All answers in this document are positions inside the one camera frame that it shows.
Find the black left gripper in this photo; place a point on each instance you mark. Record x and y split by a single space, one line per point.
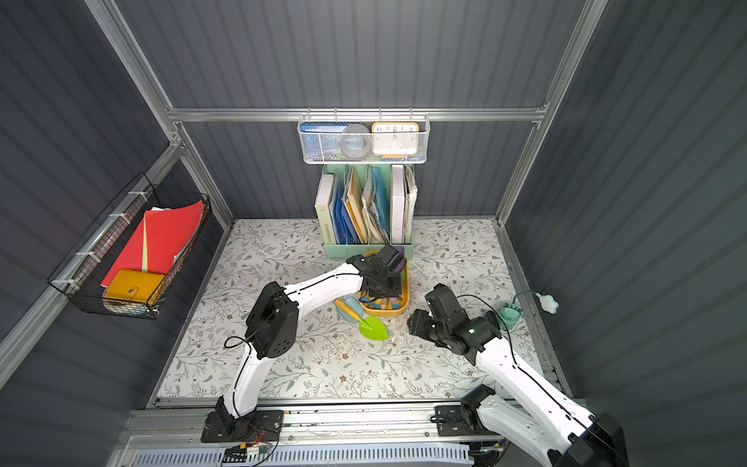
384 283

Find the purple shovel pink handle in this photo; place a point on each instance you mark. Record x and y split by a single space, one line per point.
400 260

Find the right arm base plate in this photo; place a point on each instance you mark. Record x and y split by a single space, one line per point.
453 421

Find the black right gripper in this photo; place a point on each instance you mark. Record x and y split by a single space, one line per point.
425 326

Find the white book in organizer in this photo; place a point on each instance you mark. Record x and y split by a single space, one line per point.
323 207

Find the white binder in organizer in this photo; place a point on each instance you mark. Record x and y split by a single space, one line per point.
398 204

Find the mint green small cup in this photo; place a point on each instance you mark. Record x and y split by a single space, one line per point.
509 315

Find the grey tape roll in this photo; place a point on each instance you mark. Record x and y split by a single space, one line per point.
355 143

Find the yellow plastic storage box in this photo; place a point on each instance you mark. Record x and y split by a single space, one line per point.
388 307

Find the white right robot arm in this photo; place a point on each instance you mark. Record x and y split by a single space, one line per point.
545 423

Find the red paper folder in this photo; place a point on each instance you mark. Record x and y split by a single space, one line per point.
159 239

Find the floral patterned table mat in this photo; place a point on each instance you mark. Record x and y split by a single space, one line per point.
331 359

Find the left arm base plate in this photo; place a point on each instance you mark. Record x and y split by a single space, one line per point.
260 426

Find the light blue toy shovel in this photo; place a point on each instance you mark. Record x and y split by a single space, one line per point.
349 310

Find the blue box in basket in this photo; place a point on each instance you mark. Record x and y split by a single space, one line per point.
320 142

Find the black wire wall basket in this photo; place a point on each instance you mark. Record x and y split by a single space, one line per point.
78 277

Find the mint green file organizer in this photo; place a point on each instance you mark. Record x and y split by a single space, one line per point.
361 209

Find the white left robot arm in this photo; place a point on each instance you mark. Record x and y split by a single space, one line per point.
272 324

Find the yellow alarm clock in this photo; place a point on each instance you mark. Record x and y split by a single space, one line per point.
393 140

